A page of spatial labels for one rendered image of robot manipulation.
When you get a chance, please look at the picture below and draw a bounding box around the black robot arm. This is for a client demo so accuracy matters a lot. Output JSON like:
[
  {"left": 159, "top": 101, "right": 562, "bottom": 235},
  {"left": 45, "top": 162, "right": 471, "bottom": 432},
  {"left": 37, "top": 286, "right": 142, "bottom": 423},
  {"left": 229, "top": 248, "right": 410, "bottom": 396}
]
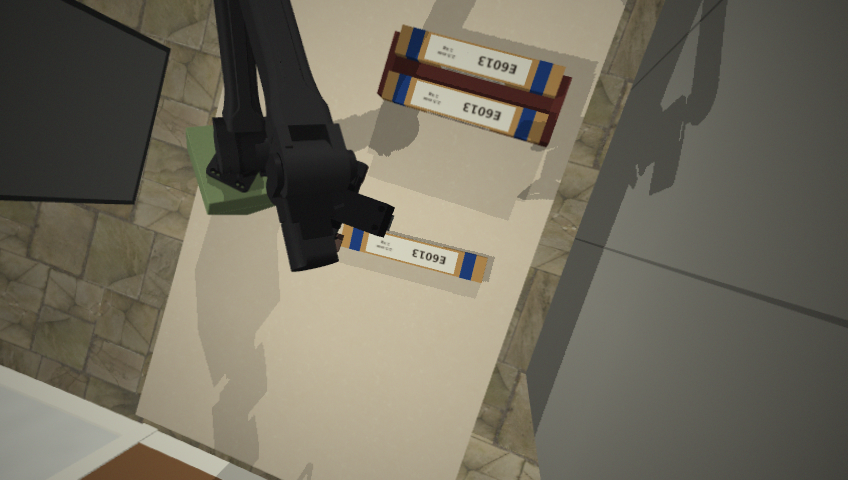
[{"left": 206, "top": 0, "right": 395, "bottom": 272}]

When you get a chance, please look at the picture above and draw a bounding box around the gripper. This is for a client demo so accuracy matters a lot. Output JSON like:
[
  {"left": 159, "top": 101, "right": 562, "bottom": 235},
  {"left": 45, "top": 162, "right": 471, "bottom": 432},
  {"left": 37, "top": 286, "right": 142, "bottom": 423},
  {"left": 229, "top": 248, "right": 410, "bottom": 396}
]
[{"left": 333, "top": 160, "right": 369, "bottom": 252}]

